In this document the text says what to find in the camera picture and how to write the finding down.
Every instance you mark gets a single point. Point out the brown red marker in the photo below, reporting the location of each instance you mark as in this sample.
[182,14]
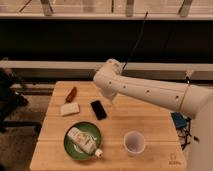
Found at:
[71,95]

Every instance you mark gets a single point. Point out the black office chair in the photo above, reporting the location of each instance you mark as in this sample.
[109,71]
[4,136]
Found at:
[9,101]

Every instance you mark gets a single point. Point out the green plate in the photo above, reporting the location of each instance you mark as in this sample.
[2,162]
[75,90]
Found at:
[73,150]

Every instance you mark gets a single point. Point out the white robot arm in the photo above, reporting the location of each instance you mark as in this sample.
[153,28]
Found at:
[195,102]

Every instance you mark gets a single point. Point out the white tube bottle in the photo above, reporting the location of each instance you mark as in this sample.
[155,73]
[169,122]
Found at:
[84,141]

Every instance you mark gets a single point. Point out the blue box on floor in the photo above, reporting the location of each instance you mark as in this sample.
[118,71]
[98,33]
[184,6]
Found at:
[178,120]

